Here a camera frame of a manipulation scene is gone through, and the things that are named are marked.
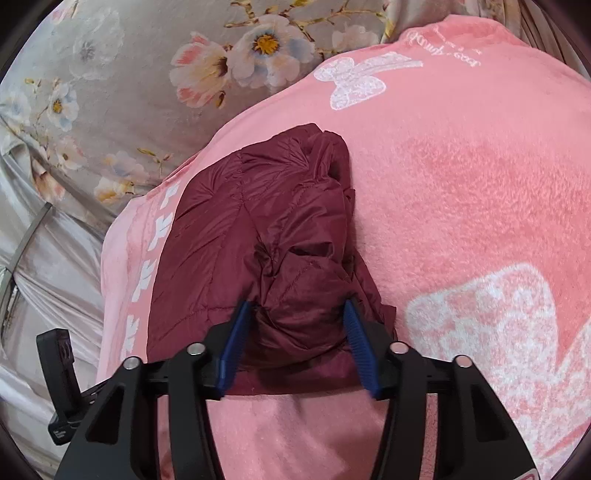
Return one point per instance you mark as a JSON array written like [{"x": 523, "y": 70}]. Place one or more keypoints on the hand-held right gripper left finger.
[{"x": 233, "y": 344}]

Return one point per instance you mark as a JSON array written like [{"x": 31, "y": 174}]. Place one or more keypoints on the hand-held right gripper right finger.
[{"x": 361, "y": 353}]

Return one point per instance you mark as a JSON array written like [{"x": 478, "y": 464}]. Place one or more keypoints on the maroon puffer jacket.
[{"x": 277, "y": 240}]

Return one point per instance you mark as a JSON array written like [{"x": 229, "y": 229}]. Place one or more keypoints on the silver satin cloth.
[{"x": 51, "y": 300}]

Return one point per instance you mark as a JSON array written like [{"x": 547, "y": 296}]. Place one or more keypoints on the grey metal bar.
[{"x": 32, "y": 230}]

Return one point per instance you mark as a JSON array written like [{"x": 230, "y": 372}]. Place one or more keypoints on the pink fleece blanket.
[{"x": 461, "y": 184}]

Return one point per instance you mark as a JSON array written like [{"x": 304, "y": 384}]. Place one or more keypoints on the grey floral bed sheet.
[{"x": 138, "y": 92}]

